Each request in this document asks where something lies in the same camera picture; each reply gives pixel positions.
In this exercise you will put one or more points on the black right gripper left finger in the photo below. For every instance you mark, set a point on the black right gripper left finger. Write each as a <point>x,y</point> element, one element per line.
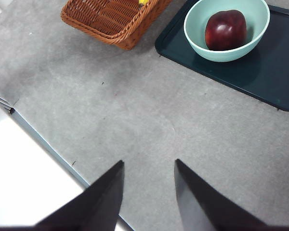
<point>96,207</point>

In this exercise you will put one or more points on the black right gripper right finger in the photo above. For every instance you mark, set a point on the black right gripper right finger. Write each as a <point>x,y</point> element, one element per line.
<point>202,207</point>

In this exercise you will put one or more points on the teal ribbed bowl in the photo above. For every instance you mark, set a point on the teal ribbed bowl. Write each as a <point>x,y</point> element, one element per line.
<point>231,54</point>

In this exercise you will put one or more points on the dark red plum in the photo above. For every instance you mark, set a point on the dark red plum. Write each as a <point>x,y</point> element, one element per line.
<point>225,30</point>

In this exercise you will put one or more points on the dark rectangular tray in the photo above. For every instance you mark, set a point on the dark rectangular tray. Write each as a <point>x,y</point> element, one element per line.
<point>267,79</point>

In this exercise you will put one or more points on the brown wicker basket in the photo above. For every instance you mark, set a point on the brown wicker basket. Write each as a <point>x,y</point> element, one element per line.
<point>110,21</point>

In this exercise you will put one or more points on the yellow banana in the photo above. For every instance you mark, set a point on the yellow banana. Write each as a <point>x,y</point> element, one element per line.
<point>143,2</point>

